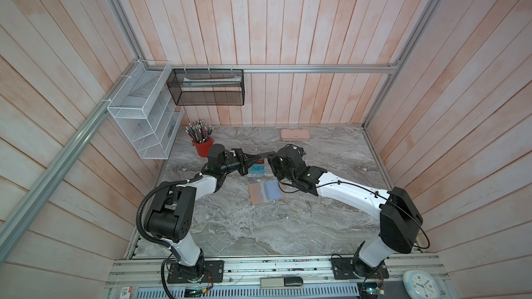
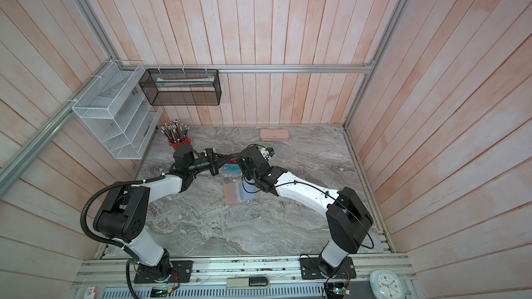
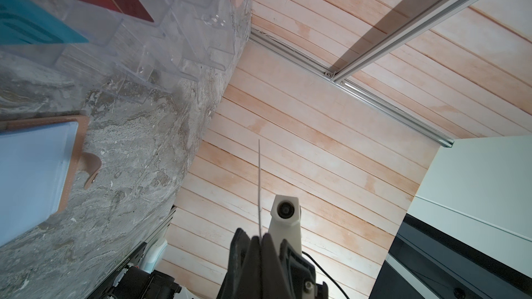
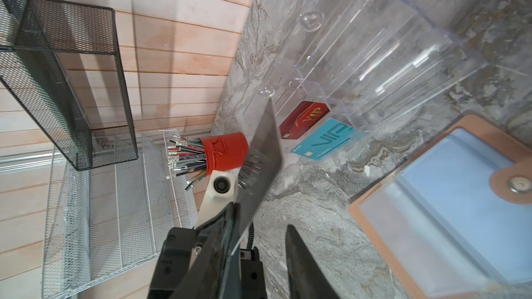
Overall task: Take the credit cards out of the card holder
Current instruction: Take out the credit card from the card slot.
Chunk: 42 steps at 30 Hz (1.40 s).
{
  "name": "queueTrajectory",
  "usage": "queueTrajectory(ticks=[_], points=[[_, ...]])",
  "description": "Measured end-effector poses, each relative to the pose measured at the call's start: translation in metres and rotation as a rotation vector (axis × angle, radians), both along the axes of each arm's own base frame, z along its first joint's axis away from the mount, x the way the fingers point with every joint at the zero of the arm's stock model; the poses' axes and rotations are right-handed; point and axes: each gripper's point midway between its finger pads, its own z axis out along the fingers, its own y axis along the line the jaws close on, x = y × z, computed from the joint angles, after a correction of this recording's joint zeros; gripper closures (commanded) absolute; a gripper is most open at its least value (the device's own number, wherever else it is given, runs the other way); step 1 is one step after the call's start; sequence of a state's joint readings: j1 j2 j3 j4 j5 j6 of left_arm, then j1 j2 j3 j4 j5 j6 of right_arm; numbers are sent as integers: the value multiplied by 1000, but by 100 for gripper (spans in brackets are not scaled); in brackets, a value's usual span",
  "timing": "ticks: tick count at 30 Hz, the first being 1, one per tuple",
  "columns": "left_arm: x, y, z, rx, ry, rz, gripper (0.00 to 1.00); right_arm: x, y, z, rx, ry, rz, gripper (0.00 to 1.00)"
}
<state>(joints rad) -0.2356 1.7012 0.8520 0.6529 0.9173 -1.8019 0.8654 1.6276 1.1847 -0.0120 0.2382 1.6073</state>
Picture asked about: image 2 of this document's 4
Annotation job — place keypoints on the white wire mesh shelf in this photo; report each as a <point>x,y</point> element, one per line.
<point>116,110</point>

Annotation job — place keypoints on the white analog clock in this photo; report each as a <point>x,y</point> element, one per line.
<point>386,285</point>

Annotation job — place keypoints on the red pen cup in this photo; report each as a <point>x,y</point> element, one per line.
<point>186,141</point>

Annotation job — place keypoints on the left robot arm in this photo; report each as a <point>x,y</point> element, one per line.
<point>116,214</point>

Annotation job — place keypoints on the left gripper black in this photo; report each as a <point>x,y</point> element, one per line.
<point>215,160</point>

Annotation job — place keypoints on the black mesh wall basket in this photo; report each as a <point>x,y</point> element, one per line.
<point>181,87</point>

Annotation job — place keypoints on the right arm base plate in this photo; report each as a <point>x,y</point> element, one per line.
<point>314,268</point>

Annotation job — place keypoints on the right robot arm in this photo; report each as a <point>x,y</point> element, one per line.
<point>349,221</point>

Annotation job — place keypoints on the grey black handheld device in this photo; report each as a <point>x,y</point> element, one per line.
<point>248,282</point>

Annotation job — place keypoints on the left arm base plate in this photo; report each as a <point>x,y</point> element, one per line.
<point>172,271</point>

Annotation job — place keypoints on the teal credit card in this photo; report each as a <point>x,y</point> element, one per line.
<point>231,169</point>

